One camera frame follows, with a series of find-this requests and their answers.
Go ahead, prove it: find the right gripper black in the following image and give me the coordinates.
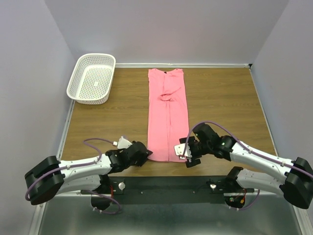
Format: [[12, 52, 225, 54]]
[[179, 136, 211, 167]]

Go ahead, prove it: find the pink t shirt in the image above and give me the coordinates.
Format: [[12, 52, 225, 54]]
[[147, 69, 189, 163]]

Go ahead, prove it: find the white plastic laundry basket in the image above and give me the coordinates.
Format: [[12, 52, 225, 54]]
[[67, 53, 116, 105]]

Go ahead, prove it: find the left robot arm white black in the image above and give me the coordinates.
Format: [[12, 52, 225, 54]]
[[24, 137, 152, 205]]

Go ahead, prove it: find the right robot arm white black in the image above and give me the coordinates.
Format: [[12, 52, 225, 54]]
[[174, 121, 313, 209]]

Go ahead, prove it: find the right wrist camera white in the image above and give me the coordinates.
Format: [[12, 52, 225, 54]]
[[174, 143, 192, 160]]

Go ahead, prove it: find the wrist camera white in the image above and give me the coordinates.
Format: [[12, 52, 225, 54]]
[[113, 136, 133, 149], [174, 143, 192, 160]]

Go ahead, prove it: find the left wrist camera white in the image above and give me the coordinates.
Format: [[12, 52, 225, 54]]
[[113, 136, 133, 149]]

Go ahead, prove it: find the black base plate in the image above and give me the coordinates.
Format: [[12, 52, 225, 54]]
[[96, 176, 255, 205]]

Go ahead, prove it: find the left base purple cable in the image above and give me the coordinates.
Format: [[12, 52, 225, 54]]
[[90, 189, 122, 215]]

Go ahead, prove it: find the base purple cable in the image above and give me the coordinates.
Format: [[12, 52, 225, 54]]
[[228, 188, 261, 212], [90, 189, 122, 215]]

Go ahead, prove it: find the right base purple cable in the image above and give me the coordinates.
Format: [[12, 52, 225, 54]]
[[228, 188, 261, 212]]

